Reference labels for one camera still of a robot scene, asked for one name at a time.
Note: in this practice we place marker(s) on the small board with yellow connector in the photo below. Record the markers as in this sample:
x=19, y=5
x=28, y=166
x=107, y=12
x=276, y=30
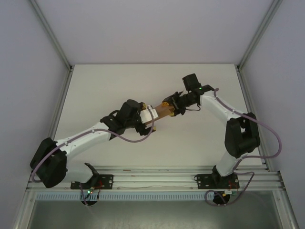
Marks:
x=228, y=192

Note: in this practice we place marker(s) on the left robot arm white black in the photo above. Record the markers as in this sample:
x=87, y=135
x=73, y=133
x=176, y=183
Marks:
x=83, y=137

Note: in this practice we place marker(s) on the aluminium frame post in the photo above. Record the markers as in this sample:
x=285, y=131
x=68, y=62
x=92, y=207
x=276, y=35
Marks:
x=52, y=35
x=259, y=35

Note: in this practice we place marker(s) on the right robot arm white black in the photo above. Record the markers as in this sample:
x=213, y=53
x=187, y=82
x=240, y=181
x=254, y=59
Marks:
x=219, y=105

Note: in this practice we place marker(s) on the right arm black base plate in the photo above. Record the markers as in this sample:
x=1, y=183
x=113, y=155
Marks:
x=202, y=181

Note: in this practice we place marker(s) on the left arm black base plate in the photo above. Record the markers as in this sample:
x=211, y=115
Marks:
x=107, y=181

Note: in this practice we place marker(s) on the aluminium table side rail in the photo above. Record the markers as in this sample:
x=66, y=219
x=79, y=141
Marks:
x=59, y=107
x=250, y=95

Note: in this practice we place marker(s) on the small board with green light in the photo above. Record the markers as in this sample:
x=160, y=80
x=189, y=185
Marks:
x=90, y=190

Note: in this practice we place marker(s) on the brown paper box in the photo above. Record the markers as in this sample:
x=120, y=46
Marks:
x=164, y=112

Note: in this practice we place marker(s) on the aluminium mounting rail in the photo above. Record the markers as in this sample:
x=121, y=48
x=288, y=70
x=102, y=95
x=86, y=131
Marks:
x=155, y=181

